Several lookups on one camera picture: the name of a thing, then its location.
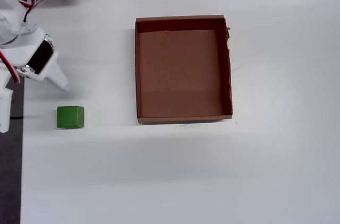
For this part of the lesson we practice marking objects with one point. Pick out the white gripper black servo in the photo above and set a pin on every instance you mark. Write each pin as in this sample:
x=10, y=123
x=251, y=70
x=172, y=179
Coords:
x=42, y=58

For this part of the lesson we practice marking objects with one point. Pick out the green wooden cube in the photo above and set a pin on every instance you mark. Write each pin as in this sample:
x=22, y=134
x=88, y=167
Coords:
x=69, y=117

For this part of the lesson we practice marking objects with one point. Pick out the brown cardboard box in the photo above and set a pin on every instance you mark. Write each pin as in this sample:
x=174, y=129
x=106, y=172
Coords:
x=180, y=75

